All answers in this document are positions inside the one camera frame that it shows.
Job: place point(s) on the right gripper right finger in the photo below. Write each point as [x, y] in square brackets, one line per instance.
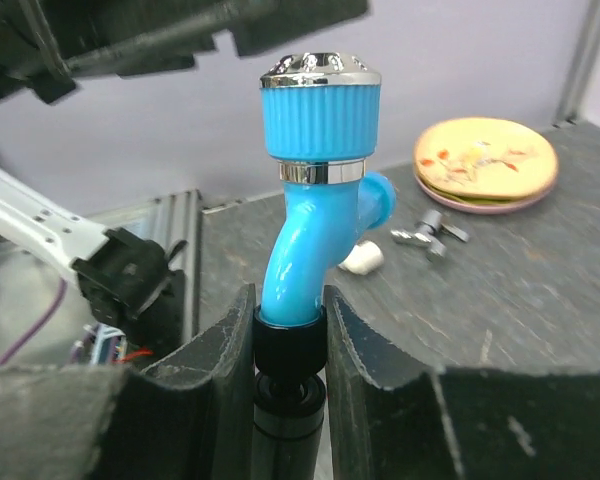
[393, 417]

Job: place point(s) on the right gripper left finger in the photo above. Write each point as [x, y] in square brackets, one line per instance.
[187, 416]

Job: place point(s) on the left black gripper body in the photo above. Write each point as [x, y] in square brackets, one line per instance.
[46, 46]

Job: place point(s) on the black cylindrical adapter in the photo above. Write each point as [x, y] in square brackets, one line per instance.
[289, 398]

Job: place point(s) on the blue water faucet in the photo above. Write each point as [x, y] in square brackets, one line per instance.
[321, 115]

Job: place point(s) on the white pvc elbow left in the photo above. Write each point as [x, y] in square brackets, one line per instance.
[363, 259]

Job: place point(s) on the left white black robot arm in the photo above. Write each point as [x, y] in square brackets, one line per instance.
[126, 280]

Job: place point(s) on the silver metal faucet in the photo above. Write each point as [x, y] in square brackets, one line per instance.
[427, 232]

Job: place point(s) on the pink plate under orange plate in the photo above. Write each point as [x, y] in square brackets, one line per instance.
[483, 206]

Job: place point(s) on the orange bird pattern plate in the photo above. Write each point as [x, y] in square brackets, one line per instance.
[485, 158]

